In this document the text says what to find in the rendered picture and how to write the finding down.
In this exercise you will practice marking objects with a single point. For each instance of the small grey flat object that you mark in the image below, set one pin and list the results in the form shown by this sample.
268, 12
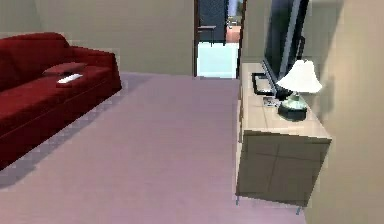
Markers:
270, 102

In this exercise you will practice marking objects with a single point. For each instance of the beige wooden sideboard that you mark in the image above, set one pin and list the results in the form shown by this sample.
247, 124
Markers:
266, 146

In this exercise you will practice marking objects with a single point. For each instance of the dark small table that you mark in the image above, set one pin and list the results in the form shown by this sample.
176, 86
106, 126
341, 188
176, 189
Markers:
207, 30

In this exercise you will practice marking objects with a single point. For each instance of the white shade table lamp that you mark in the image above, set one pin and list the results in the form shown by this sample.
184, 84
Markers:
298, 88

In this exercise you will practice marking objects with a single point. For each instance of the black television set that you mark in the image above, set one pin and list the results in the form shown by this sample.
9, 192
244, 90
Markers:
278, 40

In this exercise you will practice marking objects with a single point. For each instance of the white remote control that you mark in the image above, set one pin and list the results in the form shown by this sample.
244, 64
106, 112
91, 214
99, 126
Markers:
69, 78

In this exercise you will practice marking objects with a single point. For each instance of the red cushion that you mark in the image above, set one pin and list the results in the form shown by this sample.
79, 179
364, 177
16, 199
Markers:
65, 68

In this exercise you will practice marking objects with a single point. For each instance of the red sofa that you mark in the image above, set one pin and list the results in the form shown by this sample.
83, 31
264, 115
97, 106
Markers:
33, 100

